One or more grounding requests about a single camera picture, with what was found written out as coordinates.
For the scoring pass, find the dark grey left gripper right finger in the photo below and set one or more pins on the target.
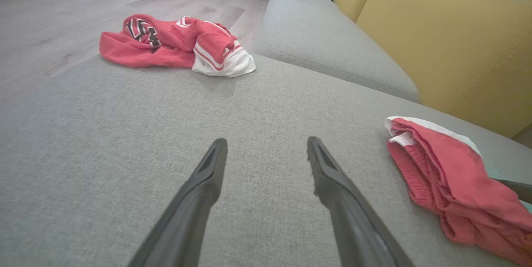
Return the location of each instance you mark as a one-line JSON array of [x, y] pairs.
[[353, 225]]

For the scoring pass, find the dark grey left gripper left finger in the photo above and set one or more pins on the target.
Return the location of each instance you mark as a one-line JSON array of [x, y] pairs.
[[187, 221]]

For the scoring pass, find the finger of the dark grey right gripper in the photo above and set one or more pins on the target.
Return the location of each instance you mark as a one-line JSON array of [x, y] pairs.
[[519, 190]]

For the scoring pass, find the red shorts with white panels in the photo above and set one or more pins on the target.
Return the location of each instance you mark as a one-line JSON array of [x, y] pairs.
[[453, 179]]

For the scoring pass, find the red jersey with white trim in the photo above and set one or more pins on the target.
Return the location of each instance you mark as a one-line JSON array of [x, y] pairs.
[[174, 46]]

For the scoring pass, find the grey sofa chaise seat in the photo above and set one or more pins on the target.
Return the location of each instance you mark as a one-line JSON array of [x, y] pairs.
[[166, 113]]

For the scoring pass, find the grey sofa seat cushion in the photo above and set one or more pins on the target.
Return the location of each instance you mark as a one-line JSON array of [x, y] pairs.
[[316, 34]]

